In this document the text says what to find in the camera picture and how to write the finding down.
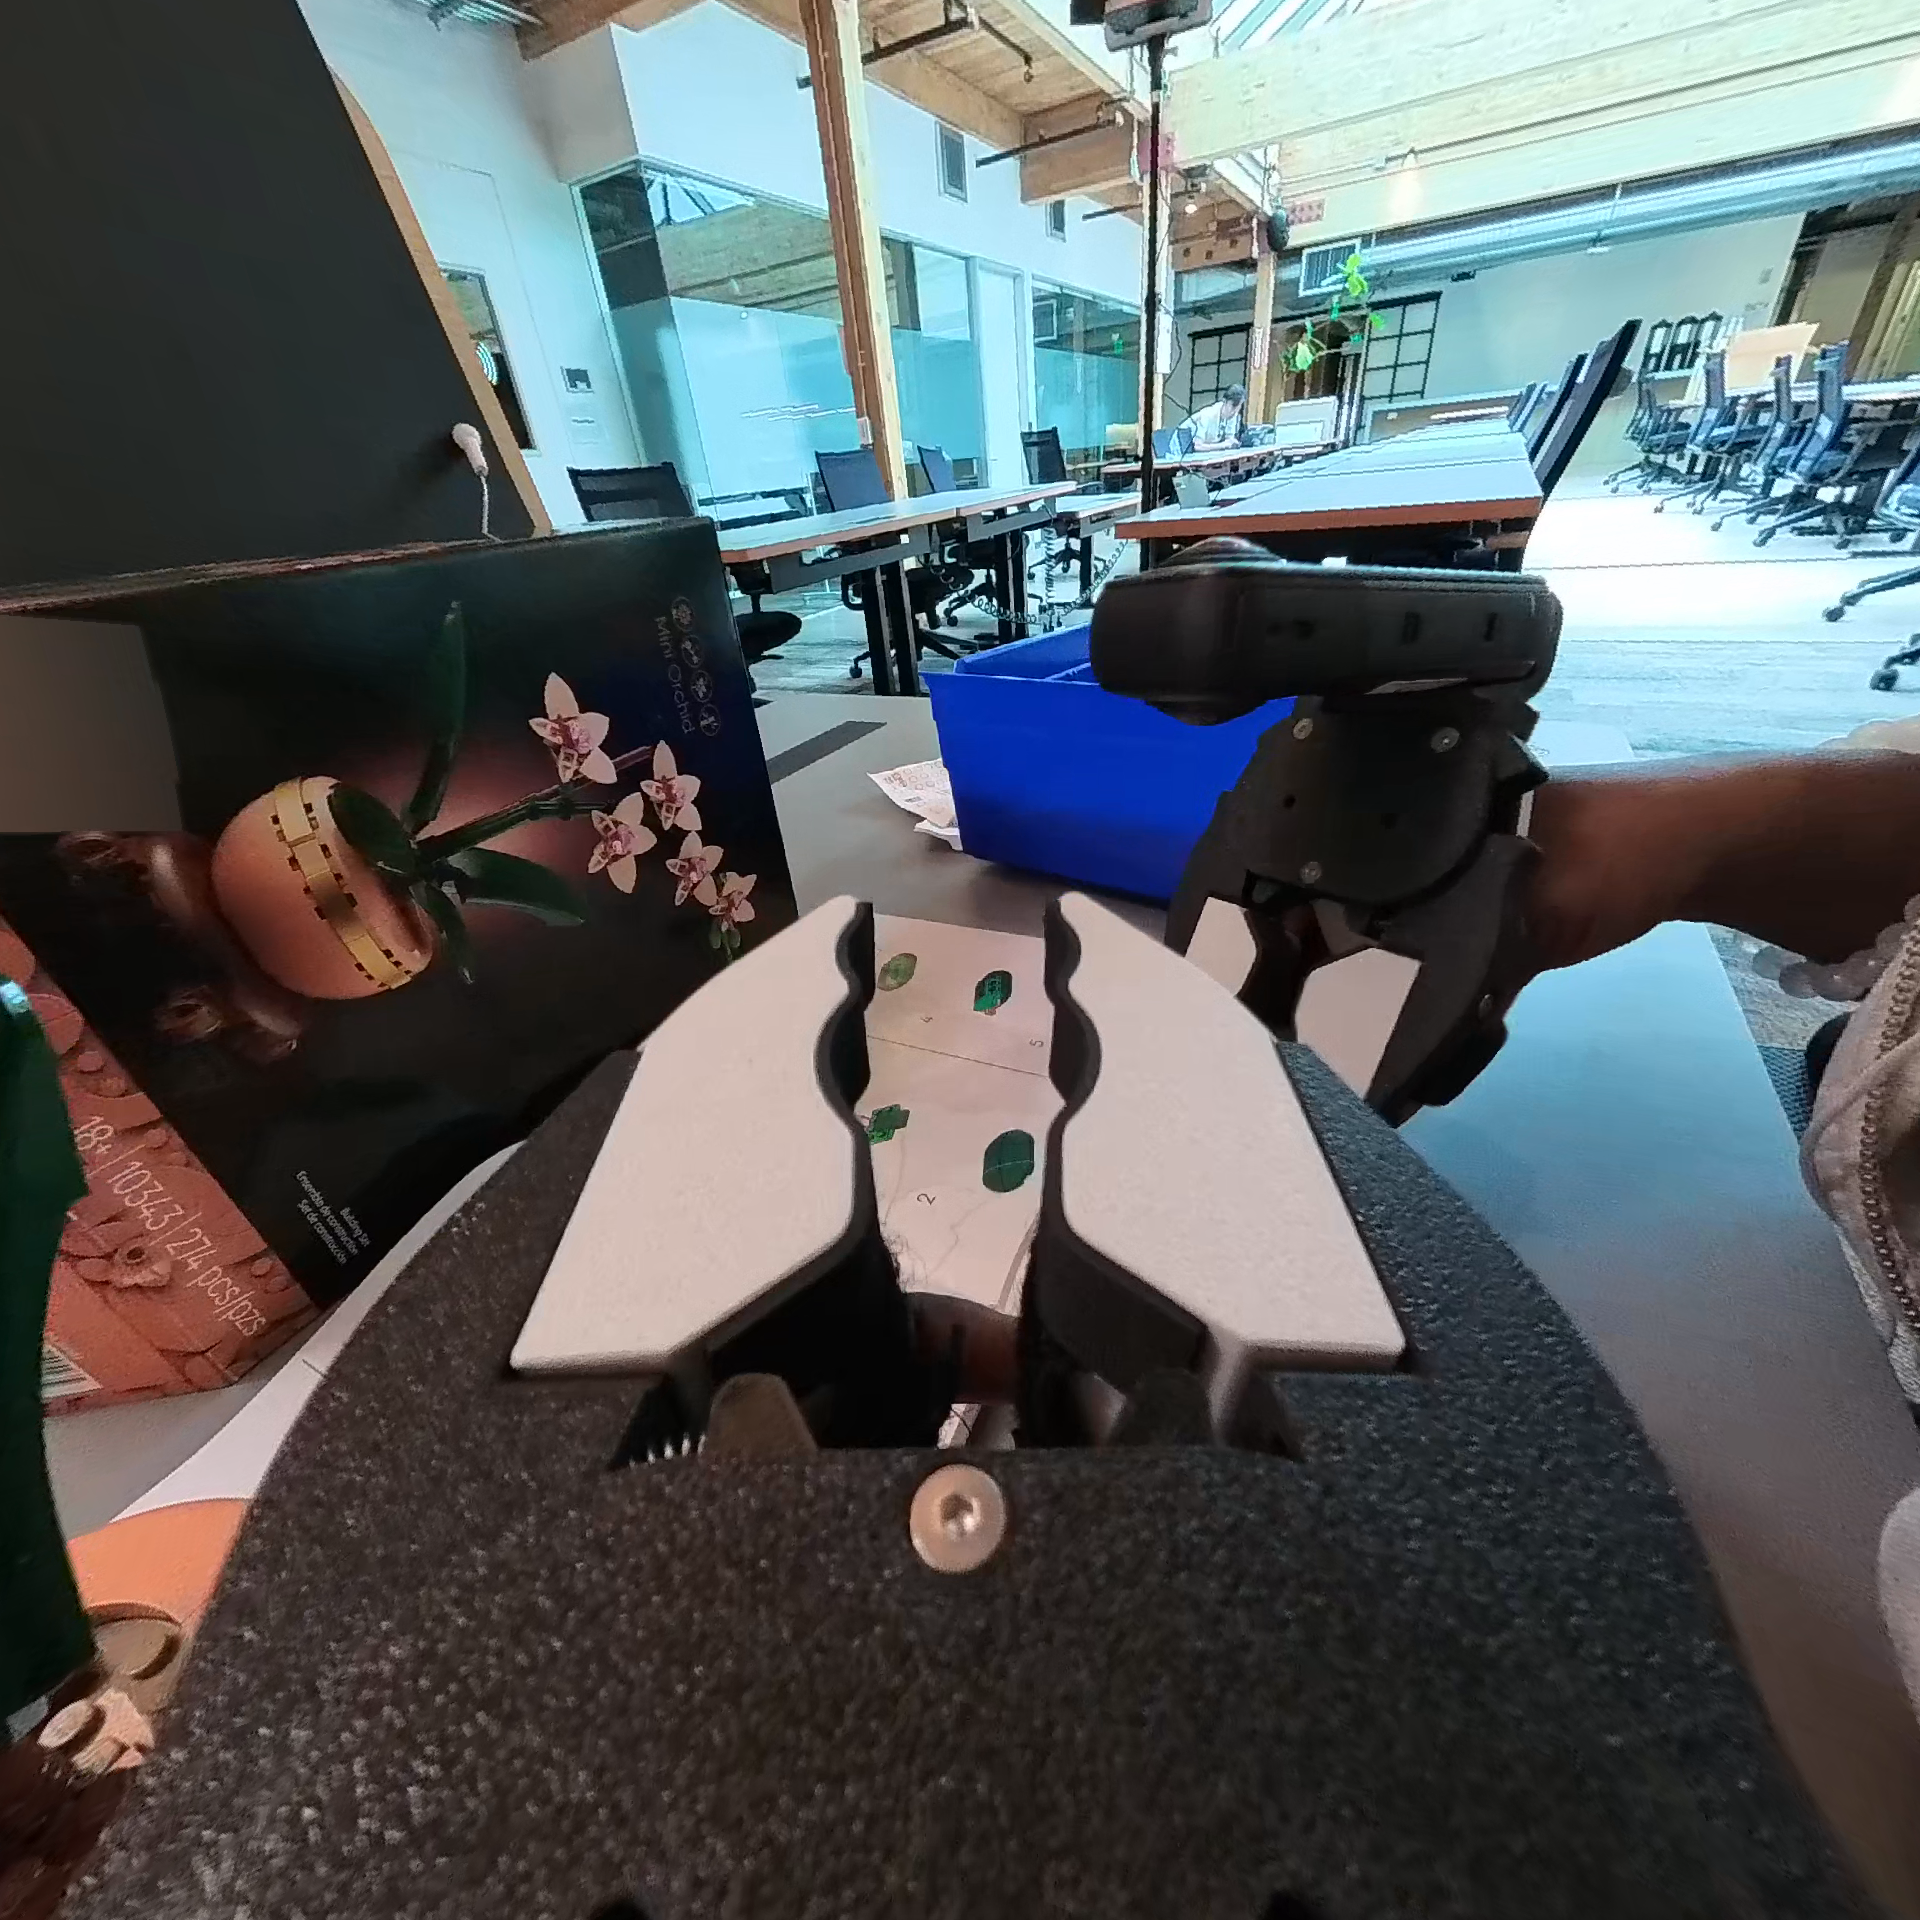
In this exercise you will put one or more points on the grey zip hoodie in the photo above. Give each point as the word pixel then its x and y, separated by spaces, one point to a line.
pixel 1874 1171

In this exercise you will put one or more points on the white office table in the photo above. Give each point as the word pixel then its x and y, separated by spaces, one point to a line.
pixel 901 519
pixel 1350 488

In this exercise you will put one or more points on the white instruction booklet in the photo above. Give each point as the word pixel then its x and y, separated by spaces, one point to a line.
pixel 953 1080

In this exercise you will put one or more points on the grey desk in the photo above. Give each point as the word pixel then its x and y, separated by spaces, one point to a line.
pixel 1591 1200

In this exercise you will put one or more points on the wooden pillar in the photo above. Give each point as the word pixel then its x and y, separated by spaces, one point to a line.
pixel 863 224

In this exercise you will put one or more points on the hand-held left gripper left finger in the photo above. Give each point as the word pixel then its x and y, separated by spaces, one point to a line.
pixel 705 1141

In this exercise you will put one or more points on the dark green flat object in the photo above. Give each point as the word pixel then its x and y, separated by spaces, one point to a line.
pixel 33 1351

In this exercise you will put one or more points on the person's right forearm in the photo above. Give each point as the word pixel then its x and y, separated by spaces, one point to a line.
pixel 1869 824

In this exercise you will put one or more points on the black camera stand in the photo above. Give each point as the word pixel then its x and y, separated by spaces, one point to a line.
pixel 1155 224

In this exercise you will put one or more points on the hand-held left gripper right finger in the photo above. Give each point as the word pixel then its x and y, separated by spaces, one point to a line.
pixel 1200 1141

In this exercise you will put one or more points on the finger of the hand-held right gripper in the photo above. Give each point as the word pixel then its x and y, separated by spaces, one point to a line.
pixel 1359 1020
pixel 1232 944

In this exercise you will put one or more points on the black partition panel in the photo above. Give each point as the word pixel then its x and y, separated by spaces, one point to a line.
pixel 181 271

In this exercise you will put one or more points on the crumpled white paper slip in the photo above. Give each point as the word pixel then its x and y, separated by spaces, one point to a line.
pixel 918 795

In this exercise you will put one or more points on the row of black office chairs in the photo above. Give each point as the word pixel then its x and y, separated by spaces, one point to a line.
pixel 1800 435

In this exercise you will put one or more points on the person's right hand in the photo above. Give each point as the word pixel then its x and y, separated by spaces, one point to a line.
pixel 1651 855

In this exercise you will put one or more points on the hanging green plant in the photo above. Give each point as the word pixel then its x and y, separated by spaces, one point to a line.
pixel 1334 323

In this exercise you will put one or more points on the black office chair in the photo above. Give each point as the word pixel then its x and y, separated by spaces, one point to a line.
pixel 1591 391
pixel 855 476
pixel 638 493

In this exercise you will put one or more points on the blue plastic bin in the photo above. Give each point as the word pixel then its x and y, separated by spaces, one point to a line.
pixel 1081 781

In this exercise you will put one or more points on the black orchid print box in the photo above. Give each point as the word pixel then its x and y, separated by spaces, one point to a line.
pixel 375 901

